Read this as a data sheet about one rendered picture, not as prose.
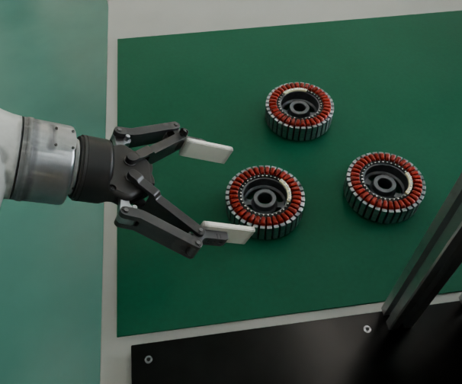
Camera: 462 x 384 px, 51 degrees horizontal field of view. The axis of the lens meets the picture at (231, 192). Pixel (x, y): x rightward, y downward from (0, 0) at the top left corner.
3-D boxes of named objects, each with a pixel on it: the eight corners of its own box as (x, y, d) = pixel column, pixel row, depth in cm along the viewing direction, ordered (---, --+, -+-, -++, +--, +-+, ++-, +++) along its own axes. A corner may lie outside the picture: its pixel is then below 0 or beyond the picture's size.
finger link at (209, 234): (188, 227, 55) (192, 249, 54) (227, 231, 58) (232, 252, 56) (183, 234, 56) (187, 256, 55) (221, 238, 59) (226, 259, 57)
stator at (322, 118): (339, 137, 80) (344, 121, 77) (273, 147, 78) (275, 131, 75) (319, 92, 86) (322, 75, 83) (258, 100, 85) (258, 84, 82)
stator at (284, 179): (235, 248, 67) (236, 234, 64) (218, 187, 74) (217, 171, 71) (312, 232, 69) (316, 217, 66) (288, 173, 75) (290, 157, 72)
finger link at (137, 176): (133, 166, 56) (126, 171, 55) (210, 227, 55) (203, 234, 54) (123, 187, 58) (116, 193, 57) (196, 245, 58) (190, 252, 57)
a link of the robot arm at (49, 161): (26, 97, 51) (83, 110, 54) (13, 155, 57) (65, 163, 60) (20, 161, 46) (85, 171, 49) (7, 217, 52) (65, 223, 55)
